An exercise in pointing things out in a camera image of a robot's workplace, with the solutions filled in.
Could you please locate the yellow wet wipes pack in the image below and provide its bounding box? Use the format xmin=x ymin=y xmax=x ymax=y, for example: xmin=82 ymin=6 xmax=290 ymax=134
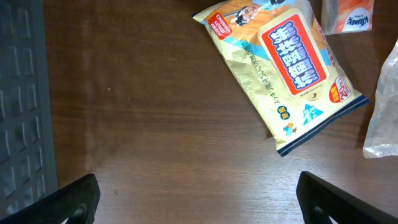
xmin=193 ymin=0 xmax=368 ymax=156

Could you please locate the grey plastic mesh basket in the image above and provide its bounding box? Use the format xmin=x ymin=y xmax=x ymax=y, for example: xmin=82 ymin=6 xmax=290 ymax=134
xmin=1 ymin=0 xmax=58 ymax=218

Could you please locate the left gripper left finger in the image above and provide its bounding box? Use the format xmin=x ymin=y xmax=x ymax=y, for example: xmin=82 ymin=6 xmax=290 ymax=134
xmin=1 ymin=174 xmax=101 ymax=224

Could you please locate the kraft paper pouch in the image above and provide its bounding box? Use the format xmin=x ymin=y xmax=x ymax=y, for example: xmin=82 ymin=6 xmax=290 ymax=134
xmin=363 ymin=45 xmax=397 ymax=158

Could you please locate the orange tissue pack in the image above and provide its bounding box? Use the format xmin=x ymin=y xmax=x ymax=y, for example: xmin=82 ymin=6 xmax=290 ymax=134
xmin=321 ymin=0 xmax=374 ymax=35

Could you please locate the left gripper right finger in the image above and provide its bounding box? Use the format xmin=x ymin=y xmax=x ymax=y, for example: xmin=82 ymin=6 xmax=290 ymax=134
xmin=296 ymin=171 xmax=397 ymax=224

